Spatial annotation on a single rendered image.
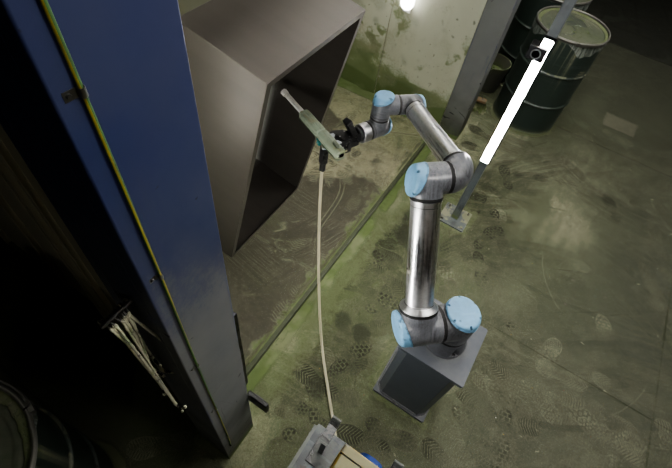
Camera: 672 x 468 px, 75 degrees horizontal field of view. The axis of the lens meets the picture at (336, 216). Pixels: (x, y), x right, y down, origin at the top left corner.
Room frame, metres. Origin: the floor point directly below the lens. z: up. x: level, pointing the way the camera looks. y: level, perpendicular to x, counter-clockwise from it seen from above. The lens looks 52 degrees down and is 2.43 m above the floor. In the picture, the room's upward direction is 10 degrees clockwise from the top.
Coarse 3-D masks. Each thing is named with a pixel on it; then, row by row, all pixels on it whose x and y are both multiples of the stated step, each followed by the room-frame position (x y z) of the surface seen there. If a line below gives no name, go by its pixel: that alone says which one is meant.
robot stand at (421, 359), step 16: (480, 336) 0.87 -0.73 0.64; (400, 352) 0.78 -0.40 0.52; (416, 352) 0.74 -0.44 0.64; (464, 352) 0.78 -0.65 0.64; (384, 368) 0.88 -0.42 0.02; (400, 368) 0.74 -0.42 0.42; (416, 368) 0.72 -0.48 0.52; (432, 368) 0.69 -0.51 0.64; (448, 368) 0.70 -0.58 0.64; (464, 368) 0.71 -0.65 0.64; (384, 384) 0.76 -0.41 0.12; (400, 384) 0.73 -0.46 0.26; (416, 384) 0.70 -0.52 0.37; (432, 384) 0.68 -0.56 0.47; (448, 384) 0.66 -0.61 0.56; (464, 384) 0.65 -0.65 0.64; (400, 400) 0.71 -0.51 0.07; (416, 400) 0.68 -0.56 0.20; (432, 400) 0.66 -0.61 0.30; (416, 416) 0.66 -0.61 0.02
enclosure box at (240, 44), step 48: (240, 0) 1.39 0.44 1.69; (288, 0) 1.48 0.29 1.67; (336, 0) 1.59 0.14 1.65; (192, 48) 1.17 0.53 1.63; (240, 48) 1.16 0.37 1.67; (288, 48) 1.24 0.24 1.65; (336, 48) 1.64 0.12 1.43; (240, 96) 1.10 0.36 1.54; (240, 144) 1.10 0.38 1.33; (288, 144) 1.73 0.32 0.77; (240, 192) 1.11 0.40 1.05; (288, 192) 1.65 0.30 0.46; (240, 240) 1.26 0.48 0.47
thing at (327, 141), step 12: (288, 96) 1.63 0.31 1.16; (300, 108) 1.56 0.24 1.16; (300, 120) 1.51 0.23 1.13; (312, 120) 1.48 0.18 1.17; (312, 132) 1.44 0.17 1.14; (324, 132) 1.41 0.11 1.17; (324, 144) 1.36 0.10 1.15; (336, 144) 1.34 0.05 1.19; (324, 156) 1.38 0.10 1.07; (336, 156) 1.30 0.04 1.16; (324, 168) 1.39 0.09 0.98
